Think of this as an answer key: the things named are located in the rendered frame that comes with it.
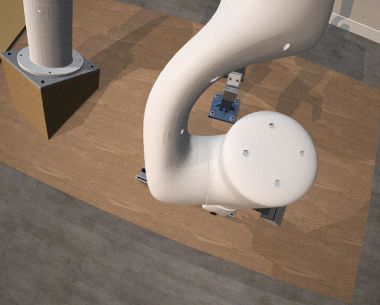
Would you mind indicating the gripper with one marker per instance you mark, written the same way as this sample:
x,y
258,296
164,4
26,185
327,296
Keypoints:
x,y
217,209

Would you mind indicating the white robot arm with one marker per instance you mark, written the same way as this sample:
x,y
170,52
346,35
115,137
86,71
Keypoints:
x,y
267,159

